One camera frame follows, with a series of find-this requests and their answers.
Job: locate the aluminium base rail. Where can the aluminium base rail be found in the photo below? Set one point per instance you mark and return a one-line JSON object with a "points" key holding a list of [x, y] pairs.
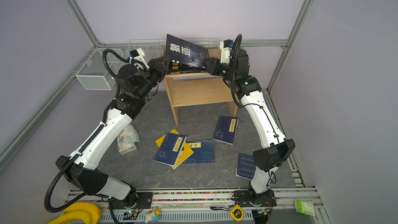
{"points": [[211, 205]]}

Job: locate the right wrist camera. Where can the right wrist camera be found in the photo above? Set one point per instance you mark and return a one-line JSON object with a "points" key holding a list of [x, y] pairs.
{"points": [[226, 47]]}

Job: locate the black wolf cover book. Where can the black wolf cover book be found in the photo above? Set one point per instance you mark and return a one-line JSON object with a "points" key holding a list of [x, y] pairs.
{"points": [[186, 52]]}

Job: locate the white wire rack basket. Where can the white wire rack basket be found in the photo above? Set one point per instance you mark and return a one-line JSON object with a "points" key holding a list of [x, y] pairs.
{"points": [[154, 48]]}

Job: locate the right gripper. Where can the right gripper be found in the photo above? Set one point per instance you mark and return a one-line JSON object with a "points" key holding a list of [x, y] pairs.
{"points": [[216, 68]]}

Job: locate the white mesh box basket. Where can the white mesh box basket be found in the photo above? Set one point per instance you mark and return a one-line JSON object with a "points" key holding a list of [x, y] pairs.
{"points": [[93, 75]]}

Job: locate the small white toy figure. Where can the small white toy figure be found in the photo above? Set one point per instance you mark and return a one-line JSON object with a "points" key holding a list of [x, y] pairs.
{"points": [[153, 216]]}

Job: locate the yellow tape measure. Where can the yellow tape measure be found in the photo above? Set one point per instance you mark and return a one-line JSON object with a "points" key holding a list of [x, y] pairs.
{"points": [[237, 213]]}

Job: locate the navy book right yellow label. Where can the navy book right yellow label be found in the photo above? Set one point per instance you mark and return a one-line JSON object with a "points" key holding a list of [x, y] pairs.
{"points": [[226, 129]]}

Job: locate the yellow folder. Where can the yellow folder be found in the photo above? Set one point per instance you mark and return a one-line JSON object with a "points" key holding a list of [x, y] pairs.
{"points": [[185, 153]]}

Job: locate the black Murphy's law book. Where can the black Murphy's law book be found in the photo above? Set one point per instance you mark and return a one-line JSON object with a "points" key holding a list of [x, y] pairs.
{"points": [[175, 67]]}

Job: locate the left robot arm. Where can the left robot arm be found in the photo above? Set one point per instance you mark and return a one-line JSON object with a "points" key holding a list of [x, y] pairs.
{"points": [[80, 167]]}

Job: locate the green white packet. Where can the green white packet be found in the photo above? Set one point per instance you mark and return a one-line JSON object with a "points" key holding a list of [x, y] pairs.
{"points": [[304, 207]]}

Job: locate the yellow banana toy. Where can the yellow banana toy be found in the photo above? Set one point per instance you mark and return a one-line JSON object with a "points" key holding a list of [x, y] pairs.
{"points": [[88, 213]]}

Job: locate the wooden two-tier bookshelf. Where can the wooden two-tier bookshelf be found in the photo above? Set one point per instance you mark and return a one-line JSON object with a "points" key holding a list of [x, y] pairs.
{"points": [[193, 89]]}

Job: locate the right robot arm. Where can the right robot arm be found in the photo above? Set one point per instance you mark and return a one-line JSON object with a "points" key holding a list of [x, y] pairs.
{"points": [[275, 147]]}

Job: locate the navy book yellow label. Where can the navy book yellow label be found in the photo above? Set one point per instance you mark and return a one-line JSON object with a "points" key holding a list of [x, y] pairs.
{"points": [[170, 149], [226, 129]]}

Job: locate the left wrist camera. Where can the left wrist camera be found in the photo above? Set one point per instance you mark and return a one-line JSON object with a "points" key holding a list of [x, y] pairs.
{"points": [[138, 55]]}

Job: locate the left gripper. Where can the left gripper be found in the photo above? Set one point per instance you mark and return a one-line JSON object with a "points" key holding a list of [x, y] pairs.
{"points": [[155, 65]]}

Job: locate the navy book left yellow label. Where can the navy book left yellow label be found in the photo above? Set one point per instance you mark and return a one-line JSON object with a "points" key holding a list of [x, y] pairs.
{"points": [[170, 149]]}

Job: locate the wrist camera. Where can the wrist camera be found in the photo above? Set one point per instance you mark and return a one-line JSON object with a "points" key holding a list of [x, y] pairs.
{"points": [[138, 55], [226, 47]]}

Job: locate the navy notebook white lines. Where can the navy notebook white lines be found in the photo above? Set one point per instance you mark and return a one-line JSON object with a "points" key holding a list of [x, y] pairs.
{"points": [[246, 166]]}

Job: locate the blue flat book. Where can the blue flat book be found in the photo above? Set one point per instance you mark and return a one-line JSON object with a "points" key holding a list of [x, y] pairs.
{"points": [[203, 152]]}

